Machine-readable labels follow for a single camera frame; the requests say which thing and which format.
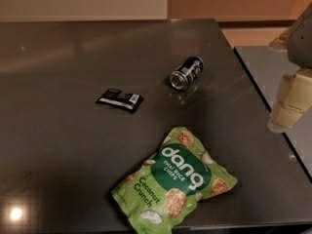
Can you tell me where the black snack bar wrapper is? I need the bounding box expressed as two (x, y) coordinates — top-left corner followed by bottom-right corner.
(97, 88), (143, 113)

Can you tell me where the green rice chips bag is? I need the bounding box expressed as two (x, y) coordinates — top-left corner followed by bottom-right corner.
(111, 127), (237, 234)

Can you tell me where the grey side table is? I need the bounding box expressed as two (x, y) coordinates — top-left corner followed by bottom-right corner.
(233, 45), (312, 182)

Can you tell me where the blue pepsi can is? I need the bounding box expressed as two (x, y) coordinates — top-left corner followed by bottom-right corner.
(169, 56), (204, 91)

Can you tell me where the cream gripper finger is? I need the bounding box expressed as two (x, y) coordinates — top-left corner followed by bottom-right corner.
(267, 68), (312, 134)
(269, 28), (291, 52)

